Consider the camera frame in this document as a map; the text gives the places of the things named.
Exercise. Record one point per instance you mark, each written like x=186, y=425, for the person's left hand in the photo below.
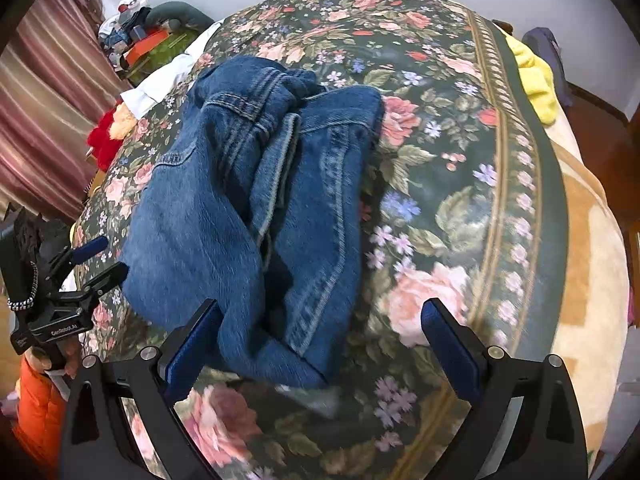
x=65, y=357

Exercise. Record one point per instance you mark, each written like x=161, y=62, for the yellow blanket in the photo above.
x=537, y=80

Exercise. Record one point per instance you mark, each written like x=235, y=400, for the white cloth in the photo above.
x=160, y=80

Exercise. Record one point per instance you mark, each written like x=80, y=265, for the beige blanket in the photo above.
x=595, y=285

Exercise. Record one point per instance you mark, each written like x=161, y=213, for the floral blanket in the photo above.
x=440, y=185

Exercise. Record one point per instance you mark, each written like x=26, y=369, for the striped curtain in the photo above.
x=45, y=110

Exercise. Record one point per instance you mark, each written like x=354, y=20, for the orange box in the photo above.
x=145, y=46

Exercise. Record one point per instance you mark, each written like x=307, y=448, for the grey plush toy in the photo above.
x=180, y=12

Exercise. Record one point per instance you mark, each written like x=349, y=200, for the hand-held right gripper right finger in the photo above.
x=450, y=355

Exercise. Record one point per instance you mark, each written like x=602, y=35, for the red plush toy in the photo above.
x=102, y=137

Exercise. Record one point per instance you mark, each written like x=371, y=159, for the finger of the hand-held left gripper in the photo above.
x=107, y=276
x=92, y=246

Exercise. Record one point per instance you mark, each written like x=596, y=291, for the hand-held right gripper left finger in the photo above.
x=190, y=355

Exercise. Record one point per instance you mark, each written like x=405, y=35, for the blue denim jeans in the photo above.
x=210, y=240

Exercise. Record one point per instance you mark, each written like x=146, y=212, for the grey purple cloth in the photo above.
x=550, y=50

